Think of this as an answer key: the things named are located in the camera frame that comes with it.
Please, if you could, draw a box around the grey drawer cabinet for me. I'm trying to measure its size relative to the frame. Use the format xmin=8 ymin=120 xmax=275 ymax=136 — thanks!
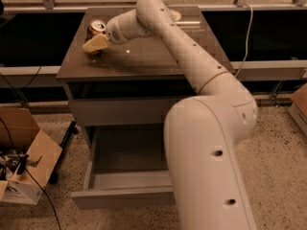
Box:
xmin=56 ymin=6 xmax=236 ymax=151

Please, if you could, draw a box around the orange soda can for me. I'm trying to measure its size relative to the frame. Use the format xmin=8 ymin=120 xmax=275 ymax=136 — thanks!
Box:
xmin=86 ymin=19 xmax=106 ymax=37

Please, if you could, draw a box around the cardboard box at right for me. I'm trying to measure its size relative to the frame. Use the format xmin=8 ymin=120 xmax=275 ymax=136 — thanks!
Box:
xmin=289 ymin=83 xmax=307 ymax=136

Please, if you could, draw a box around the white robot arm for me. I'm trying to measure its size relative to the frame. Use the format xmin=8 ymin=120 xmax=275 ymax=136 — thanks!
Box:
xmin=83 ymin=0 xmax=258 ymax=230

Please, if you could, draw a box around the metal window railing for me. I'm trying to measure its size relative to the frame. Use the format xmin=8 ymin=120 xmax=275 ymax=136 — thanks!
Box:
xmin=1 ymin=0 xmax=307 ymax=87

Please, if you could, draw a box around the open cardboard box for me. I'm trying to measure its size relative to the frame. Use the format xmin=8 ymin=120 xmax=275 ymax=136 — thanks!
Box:
xmin=0 ymin=107 xmax=61 ymax=205

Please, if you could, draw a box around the white bowl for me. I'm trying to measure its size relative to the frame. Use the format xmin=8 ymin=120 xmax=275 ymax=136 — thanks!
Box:
xmin=170 ymin=10 xmax=181 ymax=22

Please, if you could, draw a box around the open middle drawer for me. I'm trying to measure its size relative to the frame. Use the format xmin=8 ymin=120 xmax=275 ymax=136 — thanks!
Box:
xmin=71 ymin=124 xmax=175 ymax=210

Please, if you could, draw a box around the white cable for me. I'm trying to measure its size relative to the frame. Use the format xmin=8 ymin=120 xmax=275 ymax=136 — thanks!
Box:
xmin=234 ymin=3 xmax=253 ymax=79

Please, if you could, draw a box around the grey top drawer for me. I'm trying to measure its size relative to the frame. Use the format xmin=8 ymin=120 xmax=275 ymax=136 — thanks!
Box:
xmin=69 ymin=98 xmax=179 ymax=126

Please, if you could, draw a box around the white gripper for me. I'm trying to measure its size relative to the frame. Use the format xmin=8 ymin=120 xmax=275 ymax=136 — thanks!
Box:
xmin=83 ymin=10 xmax=154 ymax=53

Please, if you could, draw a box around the black stand leg left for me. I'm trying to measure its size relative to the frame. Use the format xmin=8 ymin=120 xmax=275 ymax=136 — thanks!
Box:
xmin=49 ymin=121 xmax=78 ymax=184

